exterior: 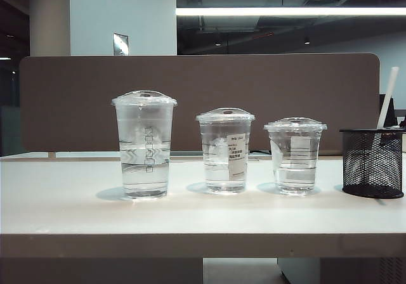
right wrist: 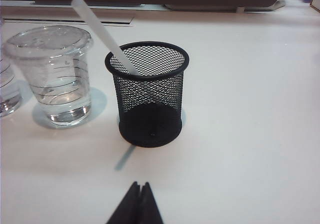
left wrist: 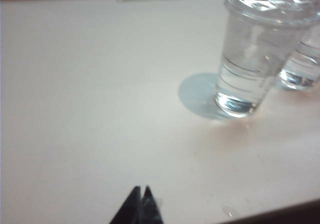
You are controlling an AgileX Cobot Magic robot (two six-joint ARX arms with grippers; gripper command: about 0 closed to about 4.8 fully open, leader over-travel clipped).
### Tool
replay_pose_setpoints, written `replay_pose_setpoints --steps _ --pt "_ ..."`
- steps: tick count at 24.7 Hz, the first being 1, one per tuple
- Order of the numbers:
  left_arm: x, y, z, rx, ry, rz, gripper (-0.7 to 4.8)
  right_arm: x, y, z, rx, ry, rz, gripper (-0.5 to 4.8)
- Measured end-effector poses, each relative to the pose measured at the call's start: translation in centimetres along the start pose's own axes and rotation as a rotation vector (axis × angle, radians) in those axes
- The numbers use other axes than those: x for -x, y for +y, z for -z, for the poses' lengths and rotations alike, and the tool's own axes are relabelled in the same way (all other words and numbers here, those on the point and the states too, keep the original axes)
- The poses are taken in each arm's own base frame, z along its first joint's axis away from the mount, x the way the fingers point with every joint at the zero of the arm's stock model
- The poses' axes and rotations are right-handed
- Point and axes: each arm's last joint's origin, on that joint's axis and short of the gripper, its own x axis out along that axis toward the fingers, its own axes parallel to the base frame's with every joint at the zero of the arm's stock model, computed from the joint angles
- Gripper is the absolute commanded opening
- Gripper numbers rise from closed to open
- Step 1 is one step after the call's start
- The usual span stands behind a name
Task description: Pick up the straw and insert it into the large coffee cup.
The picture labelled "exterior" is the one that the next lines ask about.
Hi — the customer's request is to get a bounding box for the metal wall plate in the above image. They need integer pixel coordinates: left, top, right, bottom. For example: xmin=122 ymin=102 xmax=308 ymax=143
xmin=112 ymin=32 xmax=129 ymax=56

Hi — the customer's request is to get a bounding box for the white plastic straw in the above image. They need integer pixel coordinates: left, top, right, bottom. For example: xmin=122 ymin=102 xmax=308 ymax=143
xmin=376 ymin=67 xmax=400 ymax=129

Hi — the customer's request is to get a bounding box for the long ceiling light strip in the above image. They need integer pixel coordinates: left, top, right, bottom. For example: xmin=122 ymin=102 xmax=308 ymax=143
xmin=176 ymin=6 xmax=406 ymax=17

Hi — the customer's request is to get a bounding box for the black monitor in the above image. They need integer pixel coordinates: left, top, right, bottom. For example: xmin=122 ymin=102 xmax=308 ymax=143
xmin=379 ymin=94 xmax=398 ymax=128

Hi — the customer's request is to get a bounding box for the black mesh pen holder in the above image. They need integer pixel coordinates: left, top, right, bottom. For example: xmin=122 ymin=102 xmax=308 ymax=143
xmin=339 ymin=127 xmax=406 ymax=199

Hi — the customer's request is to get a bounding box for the small clear lidded plastic cup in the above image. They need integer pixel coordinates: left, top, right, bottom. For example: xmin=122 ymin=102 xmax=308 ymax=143
xmin=263 ymin=117 xmax=328 ymax=197

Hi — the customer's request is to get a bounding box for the large clear lidded plastic cup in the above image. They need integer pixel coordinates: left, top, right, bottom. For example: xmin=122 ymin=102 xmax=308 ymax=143
xmin=110 ymin=89 xmax=178 ymax=201

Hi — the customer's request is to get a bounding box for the brown desk partition panel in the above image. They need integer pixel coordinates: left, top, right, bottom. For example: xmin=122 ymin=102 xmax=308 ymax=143
xmin=18 ymin=53 xmax=381 ymax=153

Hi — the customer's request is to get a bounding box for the medium clear cup printed label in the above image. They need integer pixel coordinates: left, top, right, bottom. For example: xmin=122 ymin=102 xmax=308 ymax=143
xmin=195 ymin=107 xmax=256 ymax=195

